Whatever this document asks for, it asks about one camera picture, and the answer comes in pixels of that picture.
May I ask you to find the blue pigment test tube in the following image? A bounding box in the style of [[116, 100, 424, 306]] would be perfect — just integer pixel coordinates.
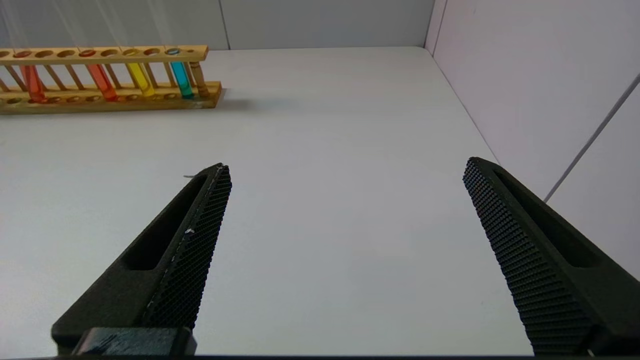
[[147, 0, 196, 100]]

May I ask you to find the wooden test tube rack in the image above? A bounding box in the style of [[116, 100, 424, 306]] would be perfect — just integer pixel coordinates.
[[0, 44, 223, 115]]

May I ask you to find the yellow pigment test tube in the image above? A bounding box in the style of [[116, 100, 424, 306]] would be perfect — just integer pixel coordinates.
[[102, 0, 157, 98]]

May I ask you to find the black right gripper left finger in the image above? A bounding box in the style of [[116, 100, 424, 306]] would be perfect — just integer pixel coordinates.
[[51, 162, 233, 354]]

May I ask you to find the orange pigment test tube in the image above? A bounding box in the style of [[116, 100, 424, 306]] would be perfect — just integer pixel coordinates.
[[7, 0, 48, 105], [52, 0, 121, 102]]

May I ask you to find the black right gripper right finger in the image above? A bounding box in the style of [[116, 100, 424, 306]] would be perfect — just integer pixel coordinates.
[[462, 157, 640, 355]]

